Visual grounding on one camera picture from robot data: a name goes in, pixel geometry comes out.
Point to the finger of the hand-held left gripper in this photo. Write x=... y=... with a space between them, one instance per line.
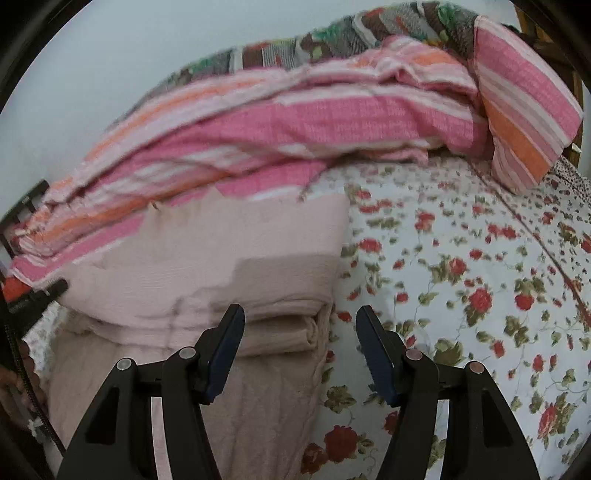
x=48 y=293

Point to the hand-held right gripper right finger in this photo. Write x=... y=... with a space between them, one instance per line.
x=375 y=350

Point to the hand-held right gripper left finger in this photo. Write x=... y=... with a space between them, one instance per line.
x=225 y=350

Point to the pink knitted towel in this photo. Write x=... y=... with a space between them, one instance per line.
x=194 y=277

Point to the floral bed sheet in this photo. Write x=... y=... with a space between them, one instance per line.
x=461 y=258

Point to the pink orange striped quilt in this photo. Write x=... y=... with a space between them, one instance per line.
x=295 y=124

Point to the pink orange striped pillow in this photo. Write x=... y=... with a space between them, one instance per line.
x=521 y=101

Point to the multicoloured patchwork blanket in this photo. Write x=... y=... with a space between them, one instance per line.
x=323 y=34

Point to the black metal frame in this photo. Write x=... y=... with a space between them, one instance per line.
x=32 y=196

